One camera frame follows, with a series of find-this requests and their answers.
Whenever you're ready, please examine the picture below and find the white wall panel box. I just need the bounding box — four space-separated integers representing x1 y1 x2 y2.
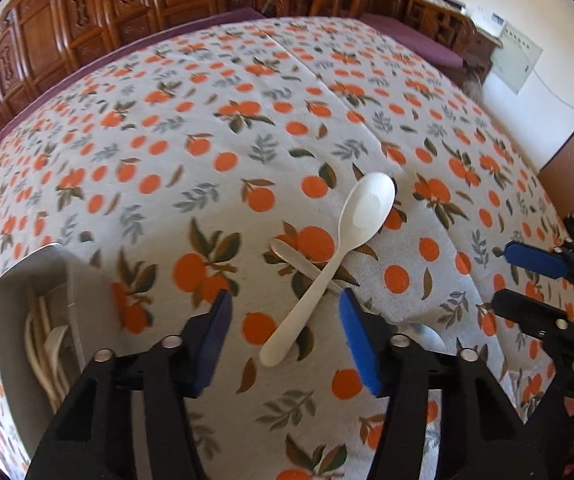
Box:
487 25 544 96

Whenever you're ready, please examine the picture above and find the cream chopstick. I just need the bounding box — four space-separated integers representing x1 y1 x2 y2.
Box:
37 295 70 403

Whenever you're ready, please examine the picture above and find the white wall cable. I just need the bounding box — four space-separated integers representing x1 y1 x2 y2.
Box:
531 66 574 112

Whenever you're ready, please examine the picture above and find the orange print tablecloth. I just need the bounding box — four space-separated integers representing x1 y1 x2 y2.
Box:
0 15 574 480

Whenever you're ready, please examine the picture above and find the grey fluffy cloth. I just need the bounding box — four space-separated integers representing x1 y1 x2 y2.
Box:
461 66 488 107

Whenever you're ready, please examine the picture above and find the metal utensil container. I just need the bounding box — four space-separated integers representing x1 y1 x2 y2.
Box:
0 242 115 466

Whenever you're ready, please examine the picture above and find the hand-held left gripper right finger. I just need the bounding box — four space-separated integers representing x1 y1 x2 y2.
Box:
338 287 550 480

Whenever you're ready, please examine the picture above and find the wooden side table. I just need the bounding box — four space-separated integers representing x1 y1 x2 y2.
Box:
399 0 476 57

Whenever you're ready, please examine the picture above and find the white blue box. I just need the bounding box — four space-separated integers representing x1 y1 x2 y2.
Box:
469 7 506 29

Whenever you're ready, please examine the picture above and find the white oval spoon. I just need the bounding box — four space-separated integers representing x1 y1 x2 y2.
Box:
258 172 397 367

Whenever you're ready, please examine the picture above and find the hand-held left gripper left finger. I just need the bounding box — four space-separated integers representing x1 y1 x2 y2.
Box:
24 289 234 480

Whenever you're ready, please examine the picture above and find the metal spoon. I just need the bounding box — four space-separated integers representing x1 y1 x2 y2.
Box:
397 322 446 356

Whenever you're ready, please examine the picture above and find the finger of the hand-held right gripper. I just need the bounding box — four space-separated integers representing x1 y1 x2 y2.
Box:
504 241 574 292
492 288 574 342

